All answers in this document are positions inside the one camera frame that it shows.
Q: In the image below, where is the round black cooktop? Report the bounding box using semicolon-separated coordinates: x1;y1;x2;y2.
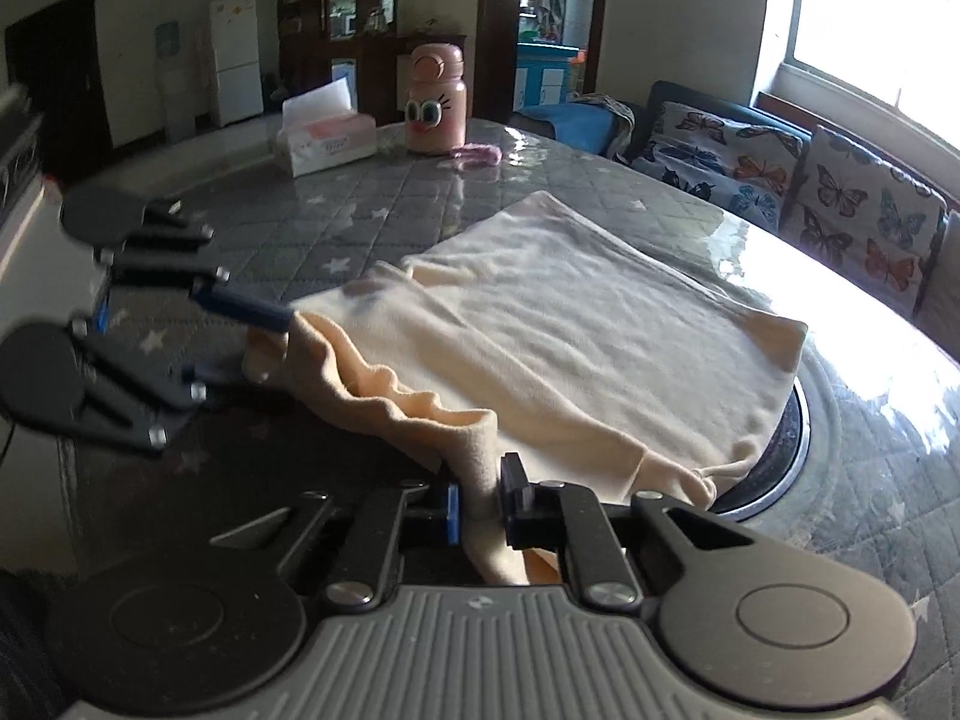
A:
712;379;812;520

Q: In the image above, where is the dark door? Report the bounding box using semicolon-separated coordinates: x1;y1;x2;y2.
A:
4;0;113;185

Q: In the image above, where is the grey patterned cloth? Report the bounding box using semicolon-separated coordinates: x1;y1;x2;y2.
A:
576;92;640;160

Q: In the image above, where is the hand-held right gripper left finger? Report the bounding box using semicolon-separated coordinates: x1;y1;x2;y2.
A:
214;478;460;610

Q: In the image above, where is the blue blanket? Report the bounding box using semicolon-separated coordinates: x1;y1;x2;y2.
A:
517;101;617;155

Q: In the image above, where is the dark wooden door frame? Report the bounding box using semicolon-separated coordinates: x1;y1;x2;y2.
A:
476;0;613;125

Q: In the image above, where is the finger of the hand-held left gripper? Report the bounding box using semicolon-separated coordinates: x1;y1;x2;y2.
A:
97;199;293;332
71;321;248;452

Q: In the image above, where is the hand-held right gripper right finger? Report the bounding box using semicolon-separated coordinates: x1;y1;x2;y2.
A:
502;454;755;610

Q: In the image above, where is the grey quilted star tablecloth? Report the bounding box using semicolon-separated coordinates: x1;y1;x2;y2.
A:
45;116;960;691

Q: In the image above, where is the cream garment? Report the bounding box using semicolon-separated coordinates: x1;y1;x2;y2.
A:
244;191;808;586

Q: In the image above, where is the blue sofa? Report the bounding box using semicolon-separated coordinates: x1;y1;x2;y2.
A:
510;81;960;361

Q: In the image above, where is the blue cabinet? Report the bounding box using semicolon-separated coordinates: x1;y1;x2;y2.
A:
516;43;583;110

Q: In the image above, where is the window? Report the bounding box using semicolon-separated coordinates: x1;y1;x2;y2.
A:
757;0;960;137

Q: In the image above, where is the white fridge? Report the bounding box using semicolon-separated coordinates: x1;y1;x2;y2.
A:
208;0;265;128

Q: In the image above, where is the dark wooden cabinet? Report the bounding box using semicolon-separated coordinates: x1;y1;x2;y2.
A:
276;0;470;130

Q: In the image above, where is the tissue pack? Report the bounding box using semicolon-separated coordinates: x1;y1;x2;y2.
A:
271;76;376;178

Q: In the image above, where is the pink cartoon face bottle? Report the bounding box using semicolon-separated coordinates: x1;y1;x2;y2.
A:
405;43;467;155

